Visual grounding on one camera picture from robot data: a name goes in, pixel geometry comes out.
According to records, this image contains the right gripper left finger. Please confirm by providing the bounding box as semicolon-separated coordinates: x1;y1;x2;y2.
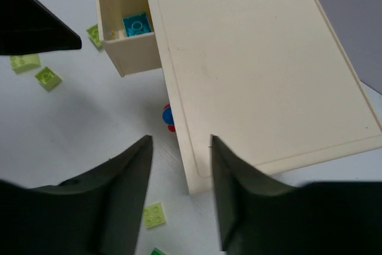
1;136;153;254

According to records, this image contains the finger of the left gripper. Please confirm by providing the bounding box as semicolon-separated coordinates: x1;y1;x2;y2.
1;0;82;56

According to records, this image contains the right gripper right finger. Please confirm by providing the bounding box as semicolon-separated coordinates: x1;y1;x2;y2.
211;136;381;254

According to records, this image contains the yellow knob drawer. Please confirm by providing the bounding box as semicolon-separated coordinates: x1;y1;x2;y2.
95;0;161;77

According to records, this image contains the teal lego brick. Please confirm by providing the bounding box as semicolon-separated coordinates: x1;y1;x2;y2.
122;13;153;37

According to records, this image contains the blue knob drawer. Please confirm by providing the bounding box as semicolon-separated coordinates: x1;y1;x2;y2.
162;104;174;126

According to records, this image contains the cream drawer cabinet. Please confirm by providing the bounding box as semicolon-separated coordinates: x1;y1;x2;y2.
148;0;381;193

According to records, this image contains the lime curved lego brick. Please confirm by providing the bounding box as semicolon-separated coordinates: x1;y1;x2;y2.
10;54;41;74

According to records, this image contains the pale lime square lego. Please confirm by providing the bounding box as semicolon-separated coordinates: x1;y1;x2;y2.
143;202;166;229

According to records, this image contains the lime printed sloped lego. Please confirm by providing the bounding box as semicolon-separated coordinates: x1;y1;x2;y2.
35;67;61;92

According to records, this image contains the lime printed lego brick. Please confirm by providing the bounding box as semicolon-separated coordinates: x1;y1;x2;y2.
86;24;102;49

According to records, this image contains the dark green long lego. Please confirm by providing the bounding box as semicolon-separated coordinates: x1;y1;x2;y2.
150;248;166;255

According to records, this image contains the upper red knob drawer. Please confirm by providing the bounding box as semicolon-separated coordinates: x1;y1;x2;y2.
167;125;175;133

